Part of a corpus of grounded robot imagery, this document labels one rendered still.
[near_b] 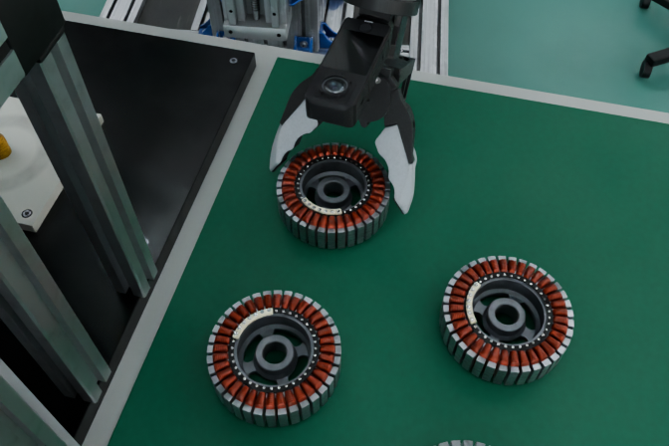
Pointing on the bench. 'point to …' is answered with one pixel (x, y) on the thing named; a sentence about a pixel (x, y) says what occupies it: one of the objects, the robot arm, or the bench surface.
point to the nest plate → (26, 169)
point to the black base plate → (141, 76)
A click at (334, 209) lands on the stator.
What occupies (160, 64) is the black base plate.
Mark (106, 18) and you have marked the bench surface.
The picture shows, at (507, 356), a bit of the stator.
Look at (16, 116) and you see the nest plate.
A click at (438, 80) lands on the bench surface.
